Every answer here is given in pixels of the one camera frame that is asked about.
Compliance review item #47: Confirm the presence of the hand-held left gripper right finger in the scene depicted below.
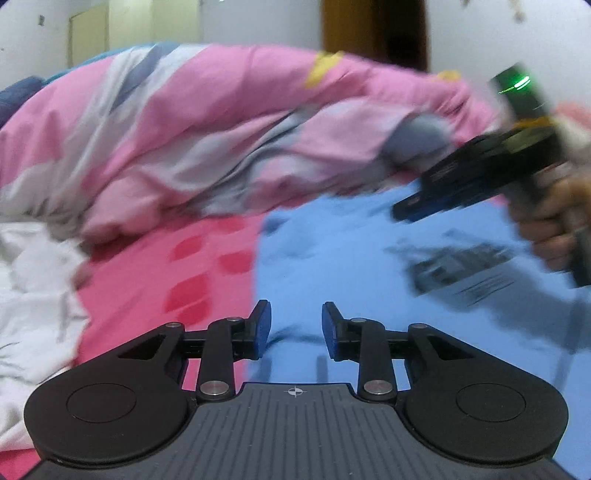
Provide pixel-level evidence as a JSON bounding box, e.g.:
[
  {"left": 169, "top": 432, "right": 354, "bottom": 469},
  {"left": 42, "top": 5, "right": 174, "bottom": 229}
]
[{"left": 322, "top": 301, "right": 472, "bottom": 401}]

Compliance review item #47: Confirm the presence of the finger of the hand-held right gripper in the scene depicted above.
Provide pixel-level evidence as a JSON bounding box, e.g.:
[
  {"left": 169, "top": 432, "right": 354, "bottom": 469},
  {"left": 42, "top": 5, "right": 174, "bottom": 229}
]
[{"left": 392, "top": 182, "right": 467, "bottom": 223}]

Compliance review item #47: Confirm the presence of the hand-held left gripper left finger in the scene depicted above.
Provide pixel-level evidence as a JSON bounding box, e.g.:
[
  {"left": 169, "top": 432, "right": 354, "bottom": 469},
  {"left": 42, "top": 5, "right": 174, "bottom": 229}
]
[{"left": 119, "top": 299, "right": 272, "bottom": 401}]

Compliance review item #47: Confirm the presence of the blue t-shirt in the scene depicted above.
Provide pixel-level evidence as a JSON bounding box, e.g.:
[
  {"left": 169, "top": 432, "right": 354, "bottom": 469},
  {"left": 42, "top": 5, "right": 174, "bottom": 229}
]
[{"left": 245, "top": 182, "right": 591, "bottom": 462}]

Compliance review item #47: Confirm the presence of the person's right hand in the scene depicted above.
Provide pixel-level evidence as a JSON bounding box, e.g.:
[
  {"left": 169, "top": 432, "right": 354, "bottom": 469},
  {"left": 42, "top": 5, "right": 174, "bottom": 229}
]
[{"left": 515, "top": 173, "right": 591, "bottom": 273}]

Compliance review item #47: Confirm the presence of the wooden door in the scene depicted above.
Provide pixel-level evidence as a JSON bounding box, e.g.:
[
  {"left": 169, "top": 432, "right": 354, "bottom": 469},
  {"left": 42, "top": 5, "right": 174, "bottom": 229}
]
[{"left": 321, "top": 0, "right": 430, "bottom": 72}]

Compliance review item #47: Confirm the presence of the pink grey floral duvet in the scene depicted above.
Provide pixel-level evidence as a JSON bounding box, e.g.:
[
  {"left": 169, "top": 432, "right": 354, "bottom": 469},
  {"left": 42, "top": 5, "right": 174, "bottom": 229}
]
[{"left": 0, "top": 42, "right": 504, "bottom": 243}]

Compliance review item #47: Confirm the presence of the white shirt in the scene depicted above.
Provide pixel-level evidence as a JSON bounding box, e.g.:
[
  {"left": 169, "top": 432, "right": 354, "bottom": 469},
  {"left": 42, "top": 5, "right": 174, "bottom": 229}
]
[{"left": 0, "top": 222, "right": 93, "bottom": 450}]

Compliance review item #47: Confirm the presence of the pale green wardrobe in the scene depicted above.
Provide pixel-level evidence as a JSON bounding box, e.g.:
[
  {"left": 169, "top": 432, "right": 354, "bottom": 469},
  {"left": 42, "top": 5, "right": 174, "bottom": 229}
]
[{"left": 67, "top": 0, "right": 218, "bottom": 65}]

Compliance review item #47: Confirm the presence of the dark blue denim garment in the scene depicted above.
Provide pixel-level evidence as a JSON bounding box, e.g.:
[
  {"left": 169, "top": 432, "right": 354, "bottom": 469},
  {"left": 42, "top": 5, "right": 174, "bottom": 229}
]
[{"left": 0, "top": 76, "right": 44, "bottom": 130}]

